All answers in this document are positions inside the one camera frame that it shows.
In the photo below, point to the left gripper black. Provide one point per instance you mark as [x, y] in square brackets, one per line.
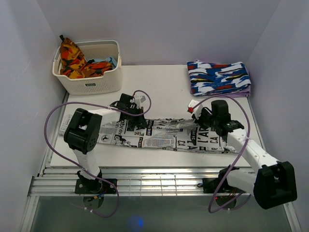
[139, 122]

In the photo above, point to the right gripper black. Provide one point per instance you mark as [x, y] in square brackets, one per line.
[203, 111]

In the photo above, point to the newspaper print trousers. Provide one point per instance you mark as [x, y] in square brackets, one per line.
[168, 134]

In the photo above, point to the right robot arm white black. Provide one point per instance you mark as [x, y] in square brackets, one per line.
[272, 183]

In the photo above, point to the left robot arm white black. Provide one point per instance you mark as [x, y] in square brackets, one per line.
[82, 134]

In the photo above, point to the blue red white folded trousers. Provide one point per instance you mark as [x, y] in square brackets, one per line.
[217, 76]

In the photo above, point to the orange camouflage trousers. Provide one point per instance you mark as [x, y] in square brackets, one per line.
[75, 65]

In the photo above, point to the cream perforated plastic basket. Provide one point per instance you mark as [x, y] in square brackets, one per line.
[111, 81]

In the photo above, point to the light blue garment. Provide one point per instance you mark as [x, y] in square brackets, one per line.
[108, 59]

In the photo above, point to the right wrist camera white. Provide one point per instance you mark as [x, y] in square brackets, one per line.
[195, 108]

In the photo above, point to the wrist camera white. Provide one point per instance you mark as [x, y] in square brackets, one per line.
[195, 108]
[138, 100]

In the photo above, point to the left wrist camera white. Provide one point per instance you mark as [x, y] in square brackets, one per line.
[138, 100]

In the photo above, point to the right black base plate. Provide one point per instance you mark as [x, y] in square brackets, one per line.
[208, 186]

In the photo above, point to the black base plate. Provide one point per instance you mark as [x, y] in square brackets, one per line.
[80, 188]
[208, 186]

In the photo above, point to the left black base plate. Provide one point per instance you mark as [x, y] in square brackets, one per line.
[80, 188]

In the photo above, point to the aluminium rail frame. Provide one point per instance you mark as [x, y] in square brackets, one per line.
[158, 191]

